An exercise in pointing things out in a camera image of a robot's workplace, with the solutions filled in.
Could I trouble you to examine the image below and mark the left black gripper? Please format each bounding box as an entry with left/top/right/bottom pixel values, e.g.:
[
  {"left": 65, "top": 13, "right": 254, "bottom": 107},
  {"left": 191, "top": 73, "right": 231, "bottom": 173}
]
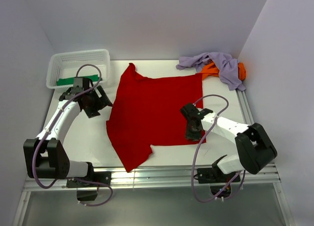
[{"left": 83, "top": 86, "right": 113, "bottom": 118}]

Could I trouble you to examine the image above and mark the red t-shirt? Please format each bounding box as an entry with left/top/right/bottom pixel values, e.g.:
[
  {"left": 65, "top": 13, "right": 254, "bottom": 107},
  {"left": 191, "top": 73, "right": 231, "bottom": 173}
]
[{"left": 106, "top": 63, "right": 203, "bottom": 172}]

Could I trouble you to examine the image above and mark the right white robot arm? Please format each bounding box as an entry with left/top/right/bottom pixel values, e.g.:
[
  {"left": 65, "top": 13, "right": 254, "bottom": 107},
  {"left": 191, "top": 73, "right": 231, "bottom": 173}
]
[{"left": 184, "top": 109, "right": 278, "bottom": 184}]

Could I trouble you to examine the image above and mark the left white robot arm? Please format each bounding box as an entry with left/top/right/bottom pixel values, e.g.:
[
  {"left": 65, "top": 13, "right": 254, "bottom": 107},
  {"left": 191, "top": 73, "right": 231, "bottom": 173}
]
[{"left": 23, "top": 86, "right": 112, "bottom": 189}]

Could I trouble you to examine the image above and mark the rolled green t-shirt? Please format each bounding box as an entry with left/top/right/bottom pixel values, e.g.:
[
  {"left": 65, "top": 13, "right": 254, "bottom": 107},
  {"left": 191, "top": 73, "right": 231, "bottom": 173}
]
[{"left": 56, "top": 75, "right": 99, "bottom": 86}]

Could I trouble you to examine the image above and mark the white plastic basket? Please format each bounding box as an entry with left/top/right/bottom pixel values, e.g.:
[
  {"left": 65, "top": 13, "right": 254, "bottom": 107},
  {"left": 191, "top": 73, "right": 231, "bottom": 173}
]
[{"left": 46, "top": 49, "right": 111, "bottom": 89}]

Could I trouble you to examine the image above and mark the orange t-shirt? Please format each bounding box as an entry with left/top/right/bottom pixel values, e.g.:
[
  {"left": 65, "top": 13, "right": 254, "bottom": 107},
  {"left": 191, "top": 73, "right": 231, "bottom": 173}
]
[{"left": 200, "top": 62, "right": 247, "bottom": 81}]

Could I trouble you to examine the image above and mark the lavender t-shirt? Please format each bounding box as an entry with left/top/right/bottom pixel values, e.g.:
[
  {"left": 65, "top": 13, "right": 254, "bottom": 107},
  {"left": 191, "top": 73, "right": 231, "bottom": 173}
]
[{"left": 176, "top": 52, "right": 246, "bottom": 91}]

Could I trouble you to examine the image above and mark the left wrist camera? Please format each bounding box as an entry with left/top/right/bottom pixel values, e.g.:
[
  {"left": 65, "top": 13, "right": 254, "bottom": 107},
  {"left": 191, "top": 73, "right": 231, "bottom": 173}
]
[{"left": 71, "top": 77, "right": 93, "bottom": 94}]

